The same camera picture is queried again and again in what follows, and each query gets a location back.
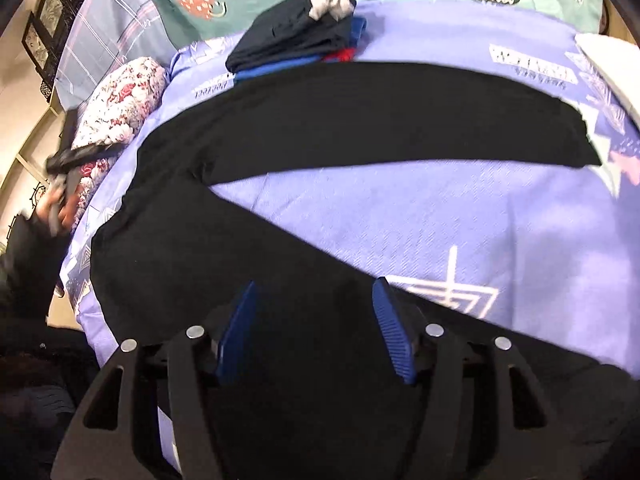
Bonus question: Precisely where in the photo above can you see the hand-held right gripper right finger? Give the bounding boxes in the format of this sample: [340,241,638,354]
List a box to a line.
[371,276,578,480]

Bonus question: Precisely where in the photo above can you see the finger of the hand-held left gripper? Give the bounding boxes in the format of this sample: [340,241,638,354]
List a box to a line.
[46,143,122,172]

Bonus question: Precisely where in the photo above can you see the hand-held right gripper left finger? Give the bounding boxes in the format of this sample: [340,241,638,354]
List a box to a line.
[50,280,261,480]

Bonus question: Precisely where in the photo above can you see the black pants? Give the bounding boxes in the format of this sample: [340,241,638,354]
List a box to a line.
[90,60,636,480]

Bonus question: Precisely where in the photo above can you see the person's left hand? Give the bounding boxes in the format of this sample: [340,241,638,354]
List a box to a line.
[36,185,83,235]

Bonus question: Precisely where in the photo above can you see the floral pillow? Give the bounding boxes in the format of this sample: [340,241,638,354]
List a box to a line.
[69,56,169,233]

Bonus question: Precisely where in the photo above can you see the purple printed bedsheet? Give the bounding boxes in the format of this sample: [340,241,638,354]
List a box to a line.
[60,0,640,382]

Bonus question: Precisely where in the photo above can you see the black framed picture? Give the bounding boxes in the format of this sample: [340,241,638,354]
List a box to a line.
[41,0,72,37]
[21,12,55,77]

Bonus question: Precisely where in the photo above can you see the grey plaid pillow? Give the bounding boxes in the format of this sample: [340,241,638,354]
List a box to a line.
[52,0,202,112]

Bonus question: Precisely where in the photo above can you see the navy folded garment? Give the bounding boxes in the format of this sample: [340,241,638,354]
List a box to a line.
[225,0,359,75]

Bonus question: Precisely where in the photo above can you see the blue folded garment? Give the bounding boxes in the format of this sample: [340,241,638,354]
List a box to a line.
[233,16,369,84]

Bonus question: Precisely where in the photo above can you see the white pillow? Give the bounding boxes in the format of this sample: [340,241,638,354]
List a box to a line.
[574,32,640,127]

